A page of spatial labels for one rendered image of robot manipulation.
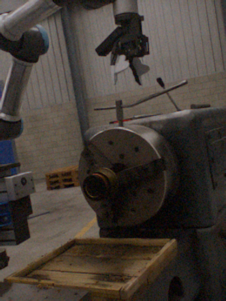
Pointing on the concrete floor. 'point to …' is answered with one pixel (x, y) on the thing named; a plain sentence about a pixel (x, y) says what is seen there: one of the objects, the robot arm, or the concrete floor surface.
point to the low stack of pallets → (62, 177)
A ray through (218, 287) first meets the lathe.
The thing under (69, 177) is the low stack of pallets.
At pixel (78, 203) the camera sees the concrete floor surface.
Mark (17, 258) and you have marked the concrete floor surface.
